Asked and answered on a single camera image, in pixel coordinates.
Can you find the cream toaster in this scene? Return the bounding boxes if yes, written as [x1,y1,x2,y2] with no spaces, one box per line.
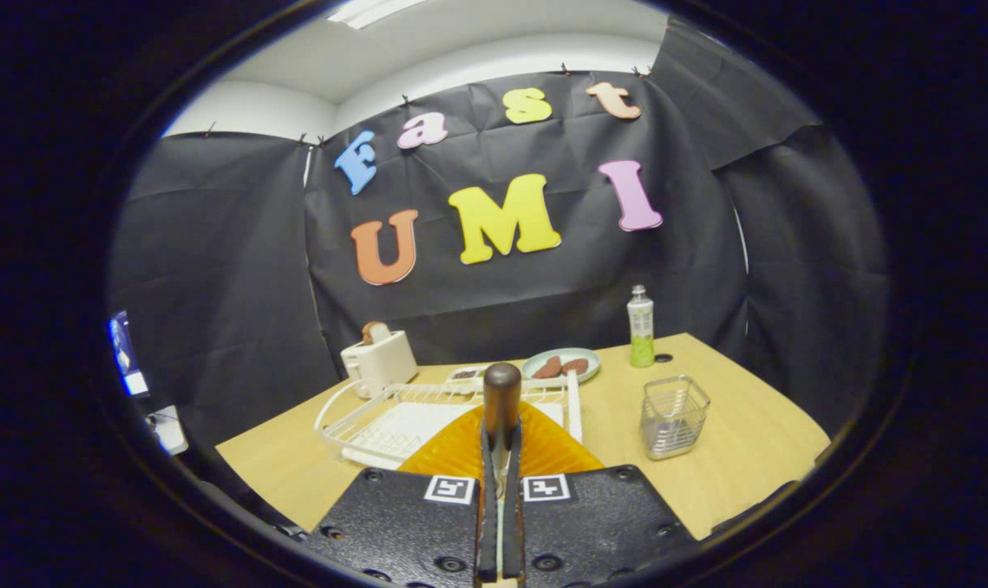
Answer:
[340,330,419,399]

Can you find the blue lit screen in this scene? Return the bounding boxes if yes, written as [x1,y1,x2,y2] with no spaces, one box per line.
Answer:
[109,310,149,398]

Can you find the ceiling light panel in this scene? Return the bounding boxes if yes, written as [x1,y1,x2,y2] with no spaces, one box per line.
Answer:
[327,0,429,31]

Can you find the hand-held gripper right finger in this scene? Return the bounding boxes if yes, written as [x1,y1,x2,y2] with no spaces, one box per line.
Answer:
[502,406,699,585]

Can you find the brown wooden handle spoon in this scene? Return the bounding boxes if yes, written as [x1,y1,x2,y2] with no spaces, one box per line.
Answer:
[483,363,523,491]

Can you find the white drain tray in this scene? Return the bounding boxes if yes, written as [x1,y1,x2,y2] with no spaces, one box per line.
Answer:
[343,402,564,468]

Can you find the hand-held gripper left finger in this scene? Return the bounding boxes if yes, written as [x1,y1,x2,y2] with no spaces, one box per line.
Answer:
[308,406,501,585]

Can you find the white box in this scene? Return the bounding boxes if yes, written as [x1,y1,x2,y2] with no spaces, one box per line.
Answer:
[145,406,189,456]

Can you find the green drink bottle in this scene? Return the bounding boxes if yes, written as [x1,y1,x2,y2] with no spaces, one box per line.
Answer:
[627,285,656,368]

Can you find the pale green meat dish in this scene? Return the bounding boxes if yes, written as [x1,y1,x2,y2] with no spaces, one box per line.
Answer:
[521,348,602,385]

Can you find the white wire dish rack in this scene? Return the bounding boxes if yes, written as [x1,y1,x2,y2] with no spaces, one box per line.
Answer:
[314,370,583,470]

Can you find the metal wire basket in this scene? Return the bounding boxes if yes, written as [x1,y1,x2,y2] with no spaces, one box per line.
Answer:
[641,375,711,461]

